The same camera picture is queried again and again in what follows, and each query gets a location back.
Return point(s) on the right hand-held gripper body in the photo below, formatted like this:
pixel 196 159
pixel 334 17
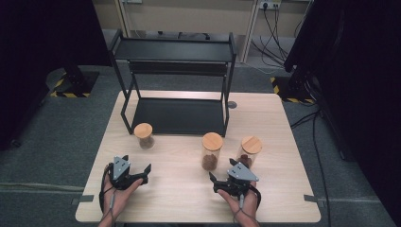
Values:
pixel 241 173

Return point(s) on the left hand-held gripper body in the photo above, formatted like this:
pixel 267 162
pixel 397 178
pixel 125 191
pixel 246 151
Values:
pixel 121 168

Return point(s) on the glass jar grooved wooden lid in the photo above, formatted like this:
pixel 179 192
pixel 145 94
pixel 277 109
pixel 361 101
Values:
pixel 251 145

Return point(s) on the tall glass jar wooden lid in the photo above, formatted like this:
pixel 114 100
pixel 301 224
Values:
pixel 212 142

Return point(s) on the short glass jar wooden lid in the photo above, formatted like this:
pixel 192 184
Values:
pixel 143 130

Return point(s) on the black metal shelf rack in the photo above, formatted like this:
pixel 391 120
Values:
pixel 173 50

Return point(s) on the person's left hand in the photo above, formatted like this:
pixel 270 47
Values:
pixel 121 197

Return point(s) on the person's right hand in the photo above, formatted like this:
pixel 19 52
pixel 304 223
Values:
pixel 249 206

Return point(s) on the grey tape strip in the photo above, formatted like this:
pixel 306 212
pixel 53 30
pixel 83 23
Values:
pixel 313 200
pixel 83 199

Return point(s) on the round grey table grommet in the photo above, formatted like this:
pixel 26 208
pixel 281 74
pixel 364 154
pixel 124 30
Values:
pixel 232 104

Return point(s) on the black yellow striped stand base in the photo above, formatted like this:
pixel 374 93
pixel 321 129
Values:
pixel 75 85
pixel 293 91

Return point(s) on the dark curtain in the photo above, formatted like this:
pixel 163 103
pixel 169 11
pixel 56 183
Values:
pixel 362 78
pixel 38 63

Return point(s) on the white metal post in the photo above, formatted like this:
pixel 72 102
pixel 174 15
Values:
pixel 250 31
pixel 122 17

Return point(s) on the white wall power outlet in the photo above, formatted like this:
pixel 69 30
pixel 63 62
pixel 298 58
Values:
pixel 270 4

